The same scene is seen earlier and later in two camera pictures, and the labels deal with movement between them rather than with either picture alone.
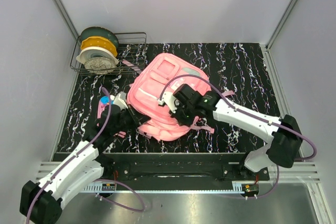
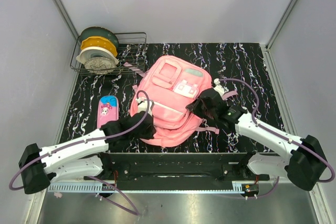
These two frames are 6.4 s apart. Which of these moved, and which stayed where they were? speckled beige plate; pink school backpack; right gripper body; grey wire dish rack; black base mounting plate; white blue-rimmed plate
Moved: right gripper body; pink school backpack
Stayed: speckled beige plate; white blue-rimmed plate; grey wire dish rack; black base mounting plate
